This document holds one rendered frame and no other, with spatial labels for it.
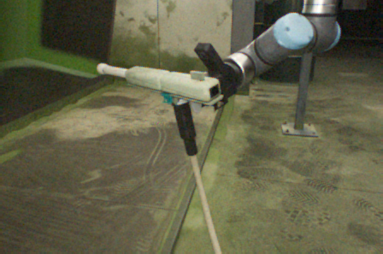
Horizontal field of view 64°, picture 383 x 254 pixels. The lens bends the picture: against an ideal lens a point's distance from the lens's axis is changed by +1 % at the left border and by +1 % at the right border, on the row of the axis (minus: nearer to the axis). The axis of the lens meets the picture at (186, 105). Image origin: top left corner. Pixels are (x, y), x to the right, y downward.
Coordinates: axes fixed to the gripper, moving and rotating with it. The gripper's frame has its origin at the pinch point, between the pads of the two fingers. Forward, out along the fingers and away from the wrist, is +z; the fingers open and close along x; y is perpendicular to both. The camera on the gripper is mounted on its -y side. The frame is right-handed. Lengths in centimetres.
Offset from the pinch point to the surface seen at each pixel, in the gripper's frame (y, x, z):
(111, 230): 44, 26, 17
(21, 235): 38, 43, 38
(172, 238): 47.2, 10.2, 5.9
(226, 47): 43, 120, -157
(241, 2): 9, 110, -172
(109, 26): -12, 53, -18
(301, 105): 62, 31, -115
